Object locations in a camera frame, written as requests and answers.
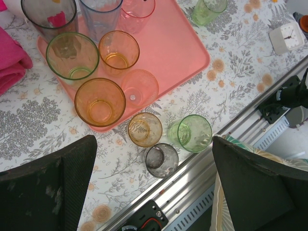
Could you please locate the tall peach glass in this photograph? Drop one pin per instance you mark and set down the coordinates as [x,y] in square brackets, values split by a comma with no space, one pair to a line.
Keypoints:
[139,86]

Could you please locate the floral tablecloth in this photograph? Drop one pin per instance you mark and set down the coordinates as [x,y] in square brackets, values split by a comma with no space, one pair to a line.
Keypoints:
[240,72]

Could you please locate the tall green glass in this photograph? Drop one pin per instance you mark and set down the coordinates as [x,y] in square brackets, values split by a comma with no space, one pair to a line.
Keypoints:
[72,57]

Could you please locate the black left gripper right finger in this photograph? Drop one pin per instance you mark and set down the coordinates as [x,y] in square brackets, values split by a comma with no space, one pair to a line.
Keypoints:
[264,199]

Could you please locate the small grey glass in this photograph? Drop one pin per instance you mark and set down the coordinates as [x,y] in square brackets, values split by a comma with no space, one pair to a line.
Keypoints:
[161,161]

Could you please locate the pink plastic tray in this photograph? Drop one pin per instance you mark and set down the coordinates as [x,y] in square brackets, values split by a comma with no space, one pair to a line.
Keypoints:
[173,48]

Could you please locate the pink folded towel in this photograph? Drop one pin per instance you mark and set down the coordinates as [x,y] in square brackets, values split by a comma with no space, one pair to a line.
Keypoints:
[12,62]

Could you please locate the tall blue glass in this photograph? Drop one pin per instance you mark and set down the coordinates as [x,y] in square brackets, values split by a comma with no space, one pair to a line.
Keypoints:
[101,24]

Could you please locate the small pink glass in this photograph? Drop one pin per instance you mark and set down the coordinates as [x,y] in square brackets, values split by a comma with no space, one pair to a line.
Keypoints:
[137,22]

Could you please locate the aluminium table edge rail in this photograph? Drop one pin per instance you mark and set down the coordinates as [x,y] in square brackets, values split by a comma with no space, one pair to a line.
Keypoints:
[192,173]

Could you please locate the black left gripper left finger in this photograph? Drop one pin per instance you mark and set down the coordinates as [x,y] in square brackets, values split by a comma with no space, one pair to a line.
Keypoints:
[36,197]

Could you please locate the white square clock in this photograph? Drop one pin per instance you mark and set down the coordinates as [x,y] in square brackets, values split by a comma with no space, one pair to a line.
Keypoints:
[286,38]

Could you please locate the small green glass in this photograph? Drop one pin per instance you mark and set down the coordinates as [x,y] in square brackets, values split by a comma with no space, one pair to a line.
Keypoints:
[209,12]
[190,134]

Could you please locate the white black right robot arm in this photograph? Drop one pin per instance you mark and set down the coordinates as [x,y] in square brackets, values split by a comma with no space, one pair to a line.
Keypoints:
[291,91]

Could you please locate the small orange glass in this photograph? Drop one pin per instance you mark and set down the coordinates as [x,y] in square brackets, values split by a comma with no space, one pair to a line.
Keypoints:
[118,60]
[144,130]

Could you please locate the tall grey glass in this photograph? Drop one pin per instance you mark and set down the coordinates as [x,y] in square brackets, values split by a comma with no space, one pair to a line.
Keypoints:
[36,21]

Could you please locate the tall orange glass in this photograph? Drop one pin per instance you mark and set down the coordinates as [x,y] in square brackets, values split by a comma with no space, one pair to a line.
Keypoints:
[99,108]

